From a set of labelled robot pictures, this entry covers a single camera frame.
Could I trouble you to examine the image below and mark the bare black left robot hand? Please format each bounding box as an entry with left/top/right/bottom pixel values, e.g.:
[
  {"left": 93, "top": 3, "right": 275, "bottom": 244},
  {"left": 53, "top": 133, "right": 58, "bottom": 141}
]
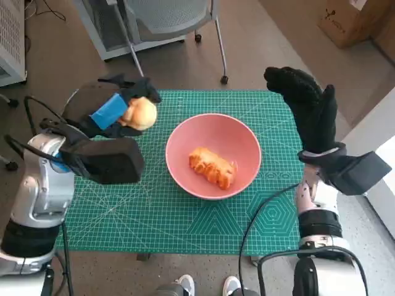
[{"left": 66, "top": 73, "right": 164, "bottom": 139}]

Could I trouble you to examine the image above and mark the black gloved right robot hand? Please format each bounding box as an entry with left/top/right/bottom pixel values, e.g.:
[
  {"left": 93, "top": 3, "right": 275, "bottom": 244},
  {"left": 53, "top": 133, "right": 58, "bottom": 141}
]
[{"left": 264, "top": 66, "right": 338, "bottom": 154}]

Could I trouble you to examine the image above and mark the round pale bread bun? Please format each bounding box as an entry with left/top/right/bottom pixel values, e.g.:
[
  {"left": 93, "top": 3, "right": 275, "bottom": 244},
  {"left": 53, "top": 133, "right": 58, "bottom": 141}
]
[{"left": 118, "top": 97, "right": 159, "bottom": 131}]

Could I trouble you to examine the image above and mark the pink bowl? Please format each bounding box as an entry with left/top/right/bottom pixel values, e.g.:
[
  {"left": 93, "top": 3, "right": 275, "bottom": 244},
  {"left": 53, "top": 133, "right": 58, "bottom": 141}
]
[{"left": 165, "top": 113, "right": 263, "bottom": 201}]

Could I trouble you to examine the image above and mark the orange ridged bread loaf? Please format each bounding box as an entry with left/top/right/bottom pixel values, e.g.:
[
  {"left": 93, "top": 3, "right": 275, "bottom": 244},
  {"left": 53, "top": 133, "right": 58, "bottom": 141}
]
[{"left": 188, "top": 146, "right": 239, "bottom": 191}]

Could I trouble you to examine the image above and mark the white mesh-sided cabinet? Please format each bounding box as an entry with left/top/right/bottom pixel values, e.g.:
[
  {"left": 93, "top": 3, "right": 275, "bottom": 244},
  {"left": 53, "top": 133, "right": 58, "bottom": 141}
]
[{"left": 73, "top": 0, "right": 188, "bottom": 62}]

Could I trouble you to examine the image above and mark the black chair caster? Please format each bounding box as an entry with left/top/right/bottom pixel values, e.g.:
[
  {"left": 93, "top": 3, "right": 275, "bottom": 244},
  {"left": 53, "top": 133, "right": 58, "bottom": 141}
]
[
  {"left": 0, "top": 93, "right": 19, "bottom": 109},
  {"left": 0, "top": 154, "right": 19, "bottom": 171}
]

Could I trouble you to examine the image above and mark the large plain cardboard box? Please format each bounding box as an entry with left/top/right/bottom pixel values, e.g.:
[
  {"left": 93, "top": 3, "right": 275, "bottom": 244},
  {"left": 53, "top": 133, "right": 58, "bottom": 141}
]
[{"left": 370, "top": 18, "right": 395, "bottom": 73}]

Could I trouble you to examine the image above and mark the small printed cardboard box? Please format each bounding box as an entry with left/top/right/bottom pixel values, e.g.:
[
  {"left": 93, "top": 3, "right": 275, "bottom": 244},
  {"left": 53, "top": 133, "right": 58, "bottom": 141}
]
[{"left": 317, "top": 0, "right": 395, "bottom": 49}]

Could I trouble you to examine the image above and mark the green cutting mat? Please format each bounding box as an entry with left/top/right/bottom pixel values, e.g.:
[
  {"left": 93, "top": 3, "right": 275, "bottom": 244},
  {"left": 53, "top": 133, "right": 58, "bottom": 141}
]
[{"left": 60, "top": 89, "right": 307, "bottom": 256}]

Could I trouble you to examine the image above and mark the grey mesh chair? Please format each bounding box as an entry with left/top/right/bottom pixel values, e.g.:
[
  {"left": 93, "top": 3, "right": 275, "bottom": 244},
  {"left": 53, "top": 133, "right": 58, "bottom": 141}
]
[{"left": 107, "top": 0, "right": 231, "bottom": 85}]

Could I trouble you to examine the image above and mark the white perforated metal cabinet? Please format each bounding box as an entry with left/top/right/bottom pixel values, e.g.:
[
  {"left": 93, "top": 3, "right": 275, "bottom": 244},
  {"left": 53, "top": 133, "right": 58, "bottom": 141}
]
[{"left": 0, "top": 0, "right": 28, "bottom": 88}]

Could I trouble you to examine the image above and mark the white shoe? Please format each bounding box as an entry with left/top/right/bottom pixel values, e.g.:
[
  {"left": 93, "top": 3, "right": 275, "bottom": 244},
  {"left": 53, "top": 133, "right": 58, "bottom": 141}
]
[
  {"left": 175, "top": 274, "right": 196, "bottom": 296},
  {"left": 222, "top": 276, "right": 243, "bottom": 296}
]

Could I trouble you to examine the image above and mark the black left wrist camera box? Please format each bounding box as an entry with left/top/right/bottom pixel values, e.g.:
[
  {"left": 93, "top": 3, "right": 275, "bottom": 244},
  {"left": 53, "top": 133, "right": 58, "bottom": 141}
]
[{"left": 59, "top": 137, "right": 146, "bottom": 186}]

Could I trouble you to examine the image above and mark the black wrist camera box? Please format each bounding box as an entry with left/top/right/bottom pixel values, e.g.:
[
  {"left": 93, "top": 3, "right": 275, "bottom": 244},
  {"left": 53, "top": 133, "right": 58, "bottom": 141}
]
[
  {"left": 317, "top": 150, "right": 393, "bottom": 196},
  {"left": 59, "top": 137, "right": 146, "bottom": 186}
]

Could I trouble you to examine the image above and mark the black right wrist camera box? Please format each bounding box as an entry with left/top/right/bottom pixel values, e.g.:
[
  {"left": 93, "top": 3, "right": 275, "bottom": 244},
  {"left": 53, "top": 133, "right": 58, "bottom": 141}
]
[{"left": 317, "top": 150, "right": 393, "bottom": 196}]

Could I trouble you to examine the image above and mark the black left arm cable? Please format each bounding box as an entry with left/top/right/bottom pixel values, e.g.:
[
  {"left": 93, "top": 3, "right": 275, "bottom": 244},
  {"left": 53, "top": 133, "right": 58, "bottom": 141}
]
[
  {"left": 4, "top": 134, "right": 75, "bottom": 296},
  {"left": 23, "top": 95, "right": 68, "bottom": 125}
]

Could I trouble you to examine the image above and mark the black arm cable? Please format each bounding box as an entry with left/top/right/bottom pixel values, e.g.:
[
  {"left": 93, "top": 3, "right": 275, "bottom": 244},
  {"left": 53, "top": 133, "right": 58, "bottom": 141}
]
[
  {"left": 257, "top": 248, "right": 370, "bottom": 296},
  {"left": 238, "top": 183, "right": 301, "bottom": 296},
  {"left": 4, "top": 134, "right": 75, "bottom": 296},
  {"left": 23, "top": 95, "right": 68, "bottom": 125}
]

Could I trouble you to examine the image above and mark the black floor cable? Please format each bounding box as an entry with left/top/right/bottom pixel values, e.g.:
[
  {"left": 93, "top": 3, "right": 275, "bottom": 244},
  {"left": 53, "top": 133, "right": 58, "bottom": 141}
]
[{"left": 24, "top": 0, "right": 67, "bottom": 22}]

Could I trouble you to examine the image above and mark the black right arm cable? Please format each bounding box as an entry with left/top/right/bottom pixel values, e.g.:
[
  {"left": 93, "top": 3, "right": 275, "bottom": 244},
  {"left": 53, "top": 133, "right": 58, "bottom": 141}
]
[
  {"left": 238, "top": 183, "right": 301, "bottom": 296},
  {"left": 257, "top": 248, "right": 370, "bottom": 296}
]

